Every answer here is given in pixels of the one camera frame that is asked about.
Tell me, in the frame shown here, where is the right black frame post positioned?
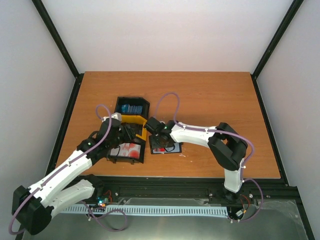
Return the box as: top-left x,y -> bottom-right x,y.
251,0 -> 305,78

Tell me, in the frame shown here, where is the left black frame post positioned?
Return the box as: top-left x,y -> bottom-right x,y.
31,0 -> 81,78

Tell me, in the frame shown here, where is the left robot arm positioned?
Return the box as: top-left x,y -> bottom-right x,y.
11,117 -> 136,235

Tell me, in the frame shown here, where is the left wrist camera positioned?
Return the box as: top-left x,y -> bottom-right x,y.
111,112 -> 122,122

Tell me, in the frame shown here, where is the black card bin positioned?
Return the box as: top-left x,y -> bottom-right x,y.
107,140 -> 146,165
114,96 -> 150,119

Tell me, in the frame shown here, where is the left black card bin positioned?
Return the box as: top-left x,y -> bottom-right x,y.
107,140 -> 146,165

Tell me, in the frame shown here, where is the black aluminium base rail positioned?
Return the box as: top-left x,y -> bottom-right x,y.
84,176 -> 300,206

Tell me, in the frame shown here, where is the red white card stack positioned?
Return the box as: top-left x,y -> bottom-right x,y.
109,143 -> 141,159

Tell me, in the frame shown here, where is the right black card bin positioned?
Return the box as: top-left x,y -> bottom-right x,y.
114,96 -> 150,119

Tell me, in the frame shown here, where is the black card holder wallet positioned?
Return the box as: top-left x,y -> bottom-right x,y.
149,135 -> 182,155

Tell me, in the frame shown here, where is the black frame post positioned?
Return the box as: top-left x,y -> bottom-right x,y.
31,0 -> 81,78
251,0 -> 305,78

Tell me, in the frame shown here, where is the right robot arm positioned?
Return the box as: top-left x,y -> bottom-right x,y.
144,117 -> 255,193

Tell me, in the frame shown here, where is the small electronics board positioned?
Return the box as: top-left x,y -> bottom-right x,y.
97,190 -> 113,207

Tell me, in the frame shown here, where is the dark grey card stack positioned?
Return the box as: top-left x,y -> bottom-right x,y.
122,122 -> 143,136

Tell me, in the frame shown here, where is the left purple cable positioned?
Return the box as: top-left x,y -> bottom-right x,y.
8,104 -> 129,236

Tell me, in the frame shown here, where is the blue card stack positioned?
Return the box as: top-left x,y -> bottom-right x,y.
120,104 -> 143,115

